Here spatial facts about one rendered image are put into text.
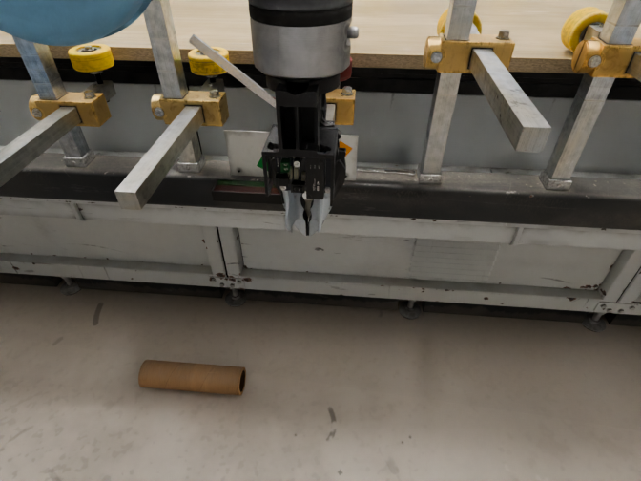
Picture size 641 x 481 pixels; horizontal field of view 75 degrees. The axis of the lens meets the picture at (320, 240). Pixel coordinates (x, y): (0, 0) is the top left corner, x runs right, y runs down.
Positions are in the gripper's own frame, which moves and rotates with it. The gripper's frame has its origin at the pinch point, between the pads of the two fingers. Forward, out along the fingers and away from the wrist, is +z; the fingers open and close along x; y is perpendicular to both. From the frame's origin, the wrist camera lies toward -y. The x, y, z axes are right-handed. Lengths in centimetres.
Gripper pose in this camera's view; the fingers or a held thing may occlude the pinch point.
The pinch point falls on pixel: (308, 222)
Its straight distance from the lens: 53.9
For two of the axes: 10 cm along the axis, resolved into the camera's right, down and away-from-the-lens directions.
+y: -0.9, 6.4, -7.7
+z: 0.0, 7.7, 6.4
